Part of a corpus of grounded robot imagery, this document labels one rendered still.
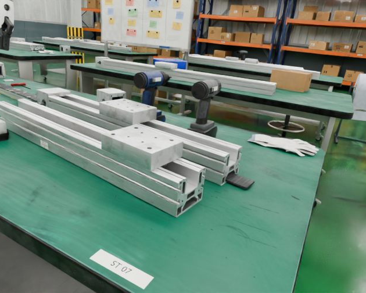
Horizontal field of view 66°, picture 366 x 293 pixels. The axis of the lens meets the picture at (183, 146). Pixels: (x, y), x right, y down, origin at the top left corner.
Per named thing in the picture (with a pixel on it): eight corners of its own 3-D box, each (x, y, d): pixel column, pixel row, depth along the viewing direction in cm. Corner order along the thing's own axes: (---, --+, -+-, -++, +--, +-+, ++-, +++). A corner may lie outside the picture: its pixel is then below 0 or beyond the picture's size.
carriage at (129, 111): (99, 121, 96) (99, 102, 94) (123, 116, 105) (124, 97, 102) (132, 134, 88) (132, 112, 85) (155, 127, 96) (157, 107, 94)
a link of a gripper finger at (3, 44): (14, 31, 94) (13, 52, 95) (9, 30, 95) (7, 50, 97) (4, 28, 91) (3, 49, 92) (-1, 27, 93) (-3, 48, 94)
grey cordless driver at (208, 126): (183, 142, 102) (189, 79, 94) (205, 129, 118) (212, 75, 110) (202, 147, 98) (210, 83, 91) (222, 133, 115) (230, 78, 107)
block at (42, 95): (32, 113, 119) (30, 89, 115) (60, 108, 128) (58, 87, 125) (44, 117, 114) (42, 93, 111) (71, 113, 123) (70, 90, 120)
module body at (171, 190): (-1, 125, 101) (-5, 102, 98) (27, 120, 109) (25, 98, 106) (175, 218, 59) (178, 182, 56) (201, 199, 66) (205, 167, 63)
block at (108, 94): (92, 110, 130) (91, 89, 127) (113, 107, 138) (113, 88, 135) (104, 115, 124) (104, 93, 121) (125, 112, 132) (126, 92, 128)
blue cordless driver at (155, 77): (129, 128, 111) (131, 70, 103) (161, 119, 126) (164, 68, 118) (144, 133, 107) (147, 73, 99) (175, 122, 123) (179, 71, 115)
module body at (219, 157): (50, 116, 116) (48, 96, 113) (71, 113, 123) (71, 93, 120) (220, 186, 73) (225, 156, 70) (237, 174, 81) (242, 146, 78)
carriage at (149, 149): (101, 159, 69) (100, 133, 66) (134, 148, 77) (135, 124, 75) (150, 182, 60) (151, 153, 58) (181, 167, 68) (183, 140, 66)
